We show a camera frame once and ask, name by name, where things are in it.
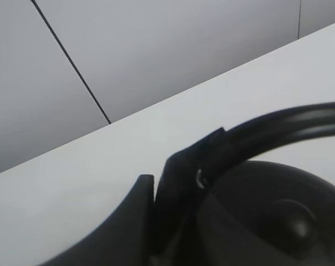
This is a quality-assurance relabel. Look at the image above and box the black round teapot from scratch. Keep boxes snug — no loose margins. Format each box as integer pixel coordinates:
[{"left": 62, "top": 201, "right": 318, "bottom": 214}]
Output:
[{"left": 151, "top": 103, "right": 335, "bottom": 265}]

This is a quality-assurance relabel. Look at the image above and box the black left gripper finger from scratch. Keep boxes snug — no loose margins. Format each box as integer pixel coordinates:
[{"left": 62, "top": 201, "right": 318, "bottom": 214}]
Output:
[{"left": 44, "top": 175, "right": 154, "bottom": 266}]

